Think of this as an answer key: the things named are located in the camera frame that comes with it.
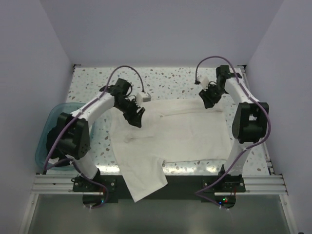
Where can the black clothes in basket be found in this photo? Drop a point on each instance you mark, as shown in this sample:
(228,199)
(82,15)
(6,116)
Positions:
(57,155)

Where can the blue plastic basket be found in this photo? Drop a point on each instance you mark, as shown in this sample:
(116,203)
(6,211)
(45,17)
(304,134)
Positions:
(41,151)

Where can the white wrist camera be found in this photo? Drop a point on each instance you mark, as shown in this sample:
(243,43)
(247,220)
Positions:
(203,81)
(142,97)

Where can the aluminium frame rail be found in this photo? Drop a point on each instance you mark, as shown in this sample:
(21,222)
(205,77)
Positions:
(255,185)

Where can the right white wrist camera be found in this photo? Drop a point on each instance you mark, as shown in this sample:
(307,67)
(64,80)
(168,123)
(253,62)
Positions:
(203,81)

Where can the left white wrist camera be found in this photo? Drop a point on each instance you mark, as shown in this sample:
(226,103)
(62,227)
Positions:
(142,97)

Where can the white t-shirt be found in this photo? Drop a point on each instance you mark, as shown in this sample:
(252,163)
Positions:
(176,130)

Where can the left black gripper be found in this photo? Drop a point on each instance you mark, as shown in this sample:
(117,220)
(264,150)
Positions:
(135,118)

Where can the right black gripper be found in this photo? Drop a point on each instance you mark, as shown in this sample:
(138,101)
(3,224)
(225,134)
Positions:
(208,101)

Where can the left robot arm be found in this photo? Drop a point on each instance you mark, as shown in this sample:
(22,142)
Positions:
(70,138)

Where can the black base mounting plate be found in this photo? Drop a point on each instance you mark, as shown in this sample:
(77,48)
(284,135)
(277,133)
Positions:
(112,188)

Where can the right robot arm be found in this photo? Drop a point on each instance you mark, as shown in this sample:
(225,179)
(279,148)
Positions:
(250,124)

